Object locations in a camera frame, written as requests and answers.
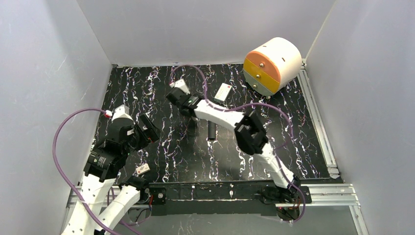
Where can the black base bar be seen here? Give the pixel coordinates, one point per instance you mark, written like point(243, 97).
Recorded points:
point(227, 197)

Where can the white remote with red button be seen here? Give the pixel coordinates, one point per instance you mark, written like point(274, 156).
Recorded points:
point(222, 93)

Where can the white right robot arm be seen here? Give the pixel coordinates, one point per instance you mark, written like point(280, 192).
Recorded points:
point(251, 136)

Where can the round drawer cabinet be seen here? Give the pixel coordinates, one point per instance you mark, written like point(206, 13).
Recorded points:
point(271, 66)

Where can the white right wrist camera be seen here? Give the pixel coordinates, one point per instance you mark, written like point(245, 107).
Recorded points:
point(181, 84)

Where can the small white red remote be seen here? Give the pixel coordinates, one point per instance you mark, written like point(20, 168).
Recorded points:
point(142, 169)

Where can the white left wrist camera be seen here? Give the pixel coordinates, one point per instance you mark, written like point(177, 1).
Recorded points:
point(121, 111)

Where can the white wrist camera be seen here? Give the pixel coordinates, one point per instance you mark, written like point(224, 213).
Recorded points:
point(121, 111)
point(181, 84)

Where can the black cylindrical remote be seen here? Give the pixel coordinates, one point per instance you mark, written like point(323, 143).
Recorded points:
point(211, 131)

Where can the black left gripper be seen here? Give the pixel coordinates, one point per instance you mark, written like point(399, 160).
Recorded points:
point(148, 129)

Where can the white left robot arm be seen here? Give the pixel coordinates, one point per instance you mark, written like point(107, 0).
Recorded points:
point(100, 173)

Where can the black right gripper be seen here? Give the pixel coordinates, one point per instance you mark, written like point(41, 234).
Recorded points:
point(176, 98)

